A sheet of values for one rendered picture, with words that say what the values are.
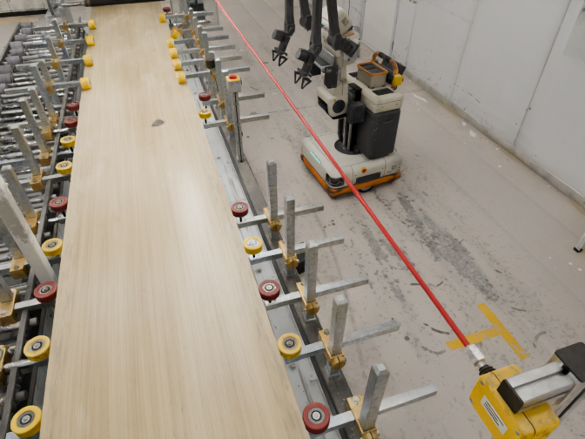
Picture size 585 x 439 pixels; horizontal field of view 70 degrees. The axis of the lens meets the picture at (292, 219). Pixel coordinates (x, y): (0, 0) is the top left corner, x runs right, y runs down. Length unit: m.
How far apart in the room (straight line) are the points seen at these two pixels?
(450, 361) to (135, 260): 1.76
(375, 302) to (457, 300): 0.52
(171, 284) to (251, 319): 0.35
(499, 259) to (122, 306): 2.49
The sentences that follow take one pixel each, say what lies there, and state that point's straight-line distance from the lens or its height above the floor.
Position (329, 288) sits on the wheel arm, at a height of 0.82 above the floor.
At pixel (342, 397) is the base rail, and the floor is 0.70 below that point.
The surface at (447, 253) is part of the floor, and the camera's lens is 3.17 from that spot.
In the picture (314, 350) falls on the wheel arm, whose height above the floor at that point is 0.84.
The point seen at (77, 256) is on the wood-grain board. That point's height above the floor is 0.90.
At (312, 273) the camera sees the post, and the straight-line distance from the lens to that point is 1.52.
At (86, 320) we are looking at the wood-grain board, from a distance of 1.67.
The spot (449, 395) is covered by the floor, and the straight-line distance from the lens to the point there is 2.51.
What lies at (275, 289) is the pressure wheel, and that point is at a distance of 1.58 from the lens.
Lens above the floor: 2.12
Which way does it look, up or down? 41 degrees down
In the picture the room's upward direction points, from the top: straight up
